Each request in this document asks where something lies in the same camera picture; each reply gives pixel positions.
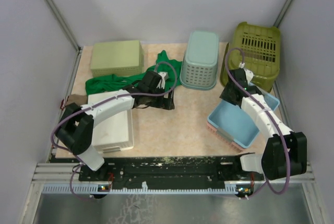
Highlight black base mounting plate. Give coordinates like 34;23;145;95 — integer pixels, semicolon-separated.
79;156;264;190

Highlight maroon white striped sock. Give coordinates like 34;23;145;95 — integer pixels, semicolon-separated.
61;93;88;110

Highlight white slotted cable duct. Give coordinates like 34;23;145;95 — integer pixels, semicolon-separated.
42;182;248;195

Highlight blue grey perforated tray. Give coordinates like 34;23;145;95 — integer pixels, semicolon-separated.
207;85;280;149

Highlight white perforated tray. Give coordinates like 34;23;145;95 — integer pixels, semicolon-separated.
87;89;134;154

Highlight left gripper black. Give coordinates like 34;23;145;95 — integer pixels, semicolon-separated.
146;85;174;110

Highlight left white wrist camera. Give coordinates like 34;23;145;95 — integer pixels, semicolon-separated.
157;72;169;89

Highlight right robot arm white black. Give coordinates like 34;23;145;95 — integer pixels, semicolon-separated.
220;68;307;180

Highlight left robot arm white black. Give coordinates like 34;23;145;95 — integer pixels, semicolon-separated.
52;71;175;181

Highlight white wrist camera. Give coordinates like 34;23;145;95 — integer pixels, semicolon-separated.
157;72;169;89
239;63;254;84

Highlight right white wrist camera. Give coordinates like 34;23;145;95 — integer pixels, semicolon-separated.
239;63;254;84

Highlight pink perforated tray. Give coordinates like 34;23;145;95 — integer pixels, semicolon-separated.
207;122;246;152

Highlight light blue perforated basket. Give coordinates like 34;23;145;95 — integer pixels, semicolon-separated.
180;31;219;90

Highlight green cloth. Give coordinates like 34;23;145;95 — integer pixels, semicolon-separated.
85;50;182;95

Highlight pale yellow-green perforated basket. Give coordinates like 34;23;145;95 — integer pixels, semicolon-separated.
90;40;144;77

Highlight large olive green container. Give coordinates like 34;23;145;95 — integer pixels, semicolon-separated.
225;22;281;92

